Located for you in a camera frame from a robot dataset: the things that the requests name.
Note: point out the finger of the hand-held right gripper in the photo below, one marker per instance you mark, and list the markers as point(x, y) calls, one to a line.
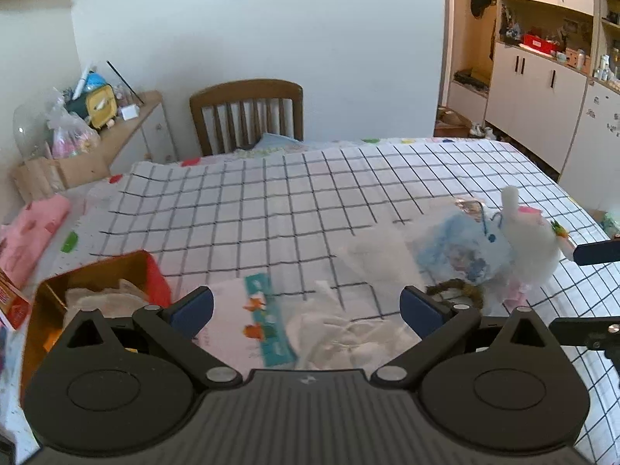
point(598, 252)
point(591, 332)

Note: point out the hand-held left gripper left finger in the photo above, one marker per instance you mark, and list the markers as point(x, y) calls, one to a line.
point(193, 307)

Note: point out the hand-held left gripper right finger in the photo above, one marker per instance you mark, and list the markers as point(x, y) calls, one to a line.
point(417, 311)

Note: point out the red and gold tin box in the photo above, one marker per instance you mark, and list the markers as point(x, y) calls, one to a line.
point(155, 281)

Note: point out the blue printed packet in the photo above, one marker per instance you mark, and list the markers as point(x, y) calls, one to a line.
point(460, 249)

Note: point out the white cloth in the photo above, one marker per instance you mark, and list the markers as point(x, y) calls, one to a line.
point(339, 332)

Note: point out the light green pack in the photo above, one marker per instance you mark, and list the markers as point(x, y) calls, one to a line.
point(612, 223)

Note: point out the empty clear plastic bag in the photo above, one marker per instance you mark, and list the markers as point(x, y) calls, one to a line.
point(378, 259)

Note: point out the white plush bunny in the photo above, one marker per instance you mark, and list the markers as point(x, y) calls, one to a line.
point(530, 247)

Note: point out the cream cloth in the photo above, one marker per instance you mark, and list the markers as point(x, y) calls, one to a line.
point(106, 295)

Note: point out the black checkered white tablecloth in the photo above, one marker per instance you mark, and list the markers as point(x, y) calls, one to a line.
point(290, 203)

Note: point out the white cabinet unit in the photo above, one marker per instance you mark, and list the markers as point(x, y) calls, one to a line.
point(542, 87)

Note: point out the wooden sideboard with white drawers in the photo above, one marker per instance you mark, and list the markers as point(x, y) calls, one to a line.
point(145, 135)

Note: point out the pink cloth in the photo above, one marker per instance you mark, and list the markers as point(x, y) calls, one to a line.
point(34, 227)

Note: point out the red and white carton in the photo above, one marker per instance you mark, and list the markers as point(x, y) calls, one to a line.
point(12, 300)

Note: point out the brown cardboard box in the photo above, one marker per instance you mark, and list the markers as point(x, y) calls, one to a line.
point(72, 172)

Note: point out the light blue chair cushion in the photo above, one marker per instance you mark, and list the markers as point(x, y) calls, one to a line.
point(281, 143)

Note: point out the small white box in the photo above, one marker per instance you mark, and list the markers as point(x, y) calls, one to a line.
point(129, 113)

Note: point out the clear bag with pink contents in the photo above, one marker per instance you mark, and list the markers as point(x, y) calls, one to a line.
point(72, 138)

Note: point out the wooden chair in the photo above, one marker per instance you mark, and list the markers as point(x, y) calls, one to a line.
point(227, 101)

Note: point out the yellow tissue box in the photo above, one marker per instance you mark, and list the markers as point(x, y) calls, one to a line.
point(101, 106)

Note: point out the dark green pouch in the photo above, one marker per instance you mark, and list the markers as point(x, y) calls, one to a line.
point(76, 108)

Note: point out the wooden shelf niche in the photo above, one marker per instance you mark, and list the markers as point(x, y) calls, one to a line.
point(470, 58)

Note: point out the thin black stick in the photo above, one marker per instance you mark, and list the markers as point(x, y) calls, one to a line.
point(125, 82)

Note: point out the blue round toy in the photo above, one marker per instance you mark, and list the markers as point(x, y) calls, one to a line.
point(96, 80)

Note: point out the white tube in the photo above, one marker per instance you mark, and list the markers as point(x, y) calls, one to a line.
point(81, 82)

